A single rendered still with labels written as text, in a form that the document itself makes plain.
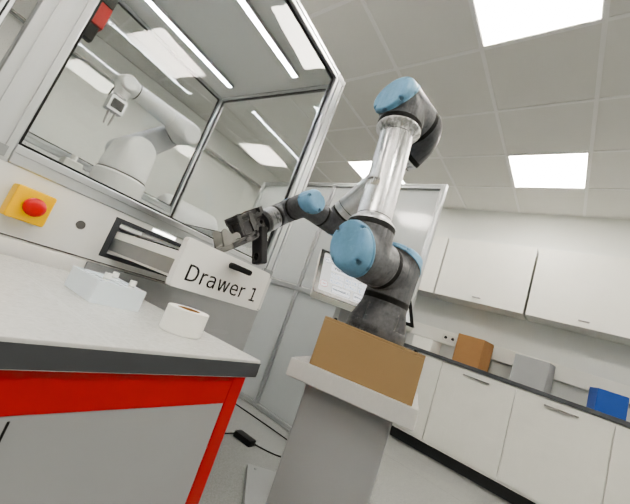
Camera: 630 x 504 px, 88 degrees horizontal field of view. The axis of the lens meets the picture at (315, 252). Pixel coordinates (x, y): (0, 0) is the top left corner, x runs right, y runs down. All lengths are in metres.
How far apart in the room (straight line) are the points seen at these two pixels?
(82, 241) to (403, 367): 0.83
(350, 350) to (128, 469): 0.43
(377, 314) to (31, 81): 0.92
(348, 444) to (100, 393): 0.50
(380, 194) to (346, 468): 0.59
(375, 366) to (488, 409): 2.76
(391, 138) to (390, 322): 0.44
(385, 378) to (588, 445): 2.79
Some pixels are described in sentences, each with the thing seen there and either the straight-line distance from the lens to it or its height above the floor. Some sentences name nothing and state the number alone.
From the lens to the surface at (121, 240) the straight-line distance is 1.01.
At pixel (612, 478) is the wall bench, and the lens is 3.44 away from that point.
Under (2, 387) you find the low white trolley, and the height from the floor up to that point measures 0.71.
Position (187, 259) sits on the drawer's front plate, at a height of 0.88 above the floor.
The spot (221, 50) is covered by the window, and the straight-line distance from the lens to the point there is 1.29.
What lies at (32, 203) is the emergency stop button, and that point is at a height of 0.88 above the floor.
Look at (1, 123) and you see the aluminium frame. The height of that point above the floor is 1.01.
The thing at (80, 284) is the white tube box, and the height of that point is 0.78.
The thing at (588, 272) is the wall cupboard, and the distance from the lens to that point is 3.94.
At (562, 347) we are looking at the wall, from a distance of 4.15.
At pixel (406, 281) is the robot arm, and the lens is 0.82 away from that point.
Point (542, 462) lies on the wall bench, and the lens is 3.44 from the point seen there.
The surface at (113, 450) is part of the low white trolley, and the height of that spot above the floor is 0.64.
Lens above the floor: 0.86
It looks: 10 degrees up
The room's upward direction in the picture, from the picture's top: 20 degrees clockwise
